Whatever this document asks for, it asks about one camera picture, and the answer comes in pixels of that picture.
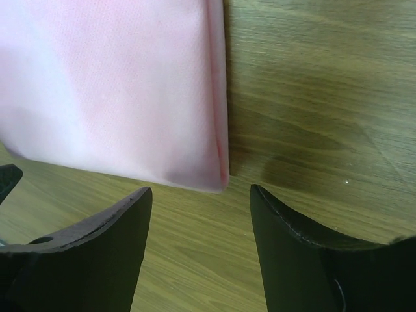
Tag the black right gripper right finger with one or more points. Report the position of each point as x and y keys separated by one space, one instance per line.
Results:
x=306 y=266

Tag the light pink t-shirt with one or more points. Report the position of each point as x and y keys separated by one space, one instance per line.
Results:
x=128 y=88

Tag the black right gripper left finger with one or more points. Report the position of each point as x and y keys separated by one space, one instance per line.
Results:
x=92 y=265

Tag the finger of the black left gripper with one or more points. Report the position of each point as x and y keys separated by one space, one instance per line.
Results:
x=10 y=175

